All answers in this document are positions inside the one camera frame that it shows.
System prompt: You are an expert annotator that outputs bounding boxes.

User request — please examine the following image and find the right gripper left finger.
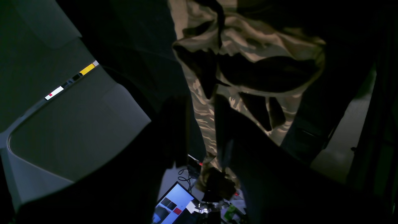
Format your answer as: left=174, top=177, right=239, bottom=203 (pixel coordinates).
left=131, top=95, right=194, bottom=170

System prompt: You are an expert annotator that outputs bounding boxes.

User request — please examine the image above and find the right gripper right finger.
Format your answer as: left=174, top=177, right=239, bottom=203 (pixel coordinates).
left=215, top=95, right=339, bottom=224

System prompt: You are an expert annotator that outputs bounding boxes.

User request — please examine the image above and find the camouflage t-shirt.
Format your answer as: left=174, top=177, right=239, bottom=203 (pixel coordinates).
left=167, top=0, right=326, bottom=192

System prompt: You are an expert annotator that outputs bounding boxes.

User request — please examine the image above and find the black cable bundle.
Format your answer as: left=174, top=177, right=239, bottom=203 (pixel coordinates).
left=177, top=154, right=204, bottom=193

